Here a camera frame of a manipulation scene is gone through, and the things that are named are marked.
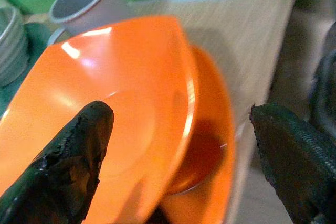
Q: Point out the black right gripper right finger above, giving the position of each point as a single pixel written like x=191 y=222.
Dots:
x=296 y=161

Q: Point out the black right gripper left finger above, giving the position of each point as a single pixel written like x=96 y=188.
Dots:
x=63 y=171

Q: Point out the orange plastic bowl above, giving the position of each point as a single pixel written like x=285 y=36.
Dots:
x=126 y=98

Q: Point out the orange plastic plate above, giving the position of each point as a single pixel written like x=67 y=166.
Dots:
x=210 y=142

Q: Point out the grey cup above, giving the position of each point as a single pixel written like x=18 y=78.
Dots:
x=86 y=6

